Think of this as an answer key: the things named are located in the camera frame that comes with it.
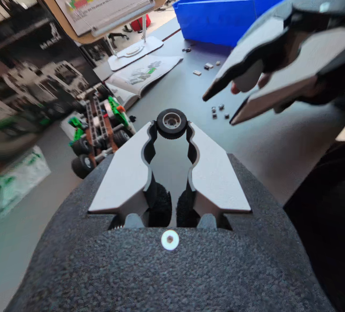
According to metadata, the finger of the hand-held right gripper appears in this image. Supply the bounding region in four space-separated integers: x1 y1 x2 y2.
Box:
229 27 345 126
202 17 293 102

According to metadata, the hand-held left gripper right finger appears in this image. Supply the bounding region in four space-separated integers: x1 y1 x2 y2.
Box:
187 121 252 228

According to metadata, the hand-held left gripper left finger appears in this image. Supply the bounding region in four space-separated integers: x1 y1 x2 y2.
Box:
88 121 159 228

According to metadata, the green white lego truck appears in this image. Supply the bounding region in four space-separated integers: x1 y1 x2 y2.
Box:
67 85 137 180

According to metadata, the black lego wheel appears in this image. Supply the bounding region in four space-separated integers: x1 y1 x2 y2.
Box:
157 109 187 140

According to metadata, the lego instruction booklet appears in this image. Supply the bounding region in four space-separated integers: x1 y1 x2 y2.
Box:
105 54 184 111

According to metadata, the black lego set box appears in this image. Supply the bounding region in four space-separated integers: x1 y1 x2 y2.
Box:
0 0 101 156

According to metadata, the person's right hand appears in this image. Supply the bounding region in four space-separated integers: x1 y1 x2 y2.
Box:
231 73 273 95

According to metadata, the blue storage bin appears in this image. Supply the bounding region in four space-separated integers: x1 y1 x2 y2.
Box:
172 0 316 48

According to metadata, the green white sticker sheet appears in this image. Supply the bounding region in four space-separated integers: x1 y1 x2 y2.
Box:
0 145 52 219

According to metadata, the person's black clothing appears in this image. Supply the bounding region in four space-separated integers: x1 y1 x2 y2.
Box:
283 139 345 312

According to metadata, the red bag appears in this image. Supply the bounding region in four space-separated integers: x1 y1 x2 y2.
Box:
130 16 151 33

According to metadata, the white document stand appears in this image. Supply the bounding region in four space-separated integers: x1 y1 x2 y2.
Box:
104 14 164 72

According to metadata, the instruction sheet on stand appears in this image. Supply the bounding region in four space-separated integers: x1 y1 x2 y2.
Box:
19 0 169 45

